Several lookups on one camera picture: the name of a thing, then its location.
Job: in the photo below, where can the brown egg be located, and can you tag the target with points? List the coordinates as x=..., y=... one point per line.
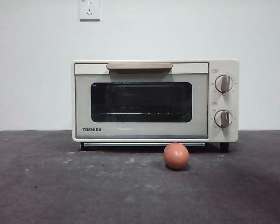
x=176, y=156

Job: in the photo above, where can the silver oven crumb tray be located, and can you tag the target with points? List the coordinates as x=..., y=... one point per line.
x=142, y=144

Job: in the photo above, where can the cream and beige oven knob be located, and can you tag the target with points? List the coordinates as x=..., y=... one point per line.
x=224, y=83
x=223, y=118

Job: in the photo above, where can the cream Toshiba toaster oven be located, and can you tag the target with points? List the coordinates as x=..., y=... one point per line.
x=228, y=135

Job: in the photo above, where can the white wall socket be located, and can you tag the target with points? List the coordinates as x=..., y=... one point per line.
x=89, y=10

